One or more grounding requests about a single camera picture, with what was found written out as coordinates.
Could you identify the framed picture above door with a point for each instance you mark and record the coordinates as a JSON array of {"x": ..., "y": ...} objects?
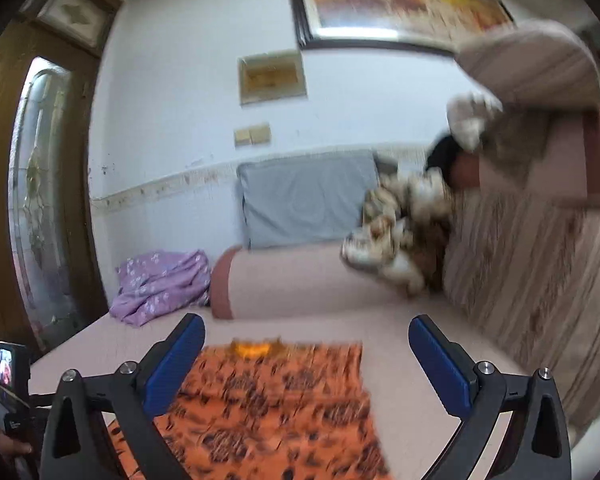
[{"x": 75, "y": 15}]

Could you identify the black object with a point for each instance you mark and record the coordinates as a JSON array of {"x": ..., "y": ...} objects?
[{"x": 442, "y": 152}]

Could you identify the orange black floral garment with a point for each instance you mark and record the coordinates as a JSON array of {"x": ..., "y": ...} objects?
[{"x": 280, "y": 410}]

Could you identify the person's left hand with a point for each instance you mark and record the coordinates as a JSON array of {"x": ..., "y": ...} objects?
[{"x": 7, "y": 447}]

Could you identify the beige striped blanket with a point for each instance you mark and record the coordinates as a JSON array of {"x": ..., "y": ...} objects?
[{"x": 530, "y": 285}]

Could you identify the purple floral cloth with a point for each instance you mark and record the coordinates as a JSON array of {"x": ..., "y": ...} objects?
[{"x": 155, "y": 285}]

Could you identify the pink cloth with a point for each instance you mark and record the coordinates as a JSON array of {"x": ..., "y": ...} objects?
[{"x": 555, "y": 170}]

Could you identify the grey pillow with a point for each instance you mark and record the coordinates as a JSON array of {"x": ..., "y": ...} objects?
[{"x": 300, "y": 200}]

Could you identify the large framed wall painting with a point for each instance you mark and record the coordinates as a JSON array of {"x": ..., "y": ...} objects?
[{"x": 405, "y": 0}]

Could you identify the beige wall switch panel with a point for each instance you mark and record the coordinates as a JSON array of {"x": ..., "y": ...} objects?
[{"x": 252, "y": 134}]

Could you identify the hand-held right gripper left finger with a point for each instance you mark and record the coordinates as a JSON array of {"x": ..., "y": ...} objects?
[{"x": 172, "y": 367}]

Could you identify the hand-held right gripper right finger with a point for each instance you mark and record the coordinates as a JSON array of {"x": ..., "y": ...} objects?
[{"x": 440, "y": 367}]

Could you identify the small framed wall picture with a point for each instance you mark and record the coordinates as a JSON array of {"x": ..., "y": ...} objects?
[{"x": 272, "y": 77}]

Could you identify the beige ribbed cloth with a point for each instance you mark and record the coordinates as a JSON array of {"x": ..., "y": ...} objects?
[{"x": 530, "y": 65}]

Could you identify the pink bolster pillow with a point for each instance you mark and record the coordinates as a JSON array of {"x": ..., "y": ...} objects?
[{"x": 290, "y": 285}]

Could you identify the crumpled cream brown blanket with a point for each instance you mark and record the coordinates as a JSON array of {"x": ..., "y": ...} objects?
[{"x": 380, "y": 235}]

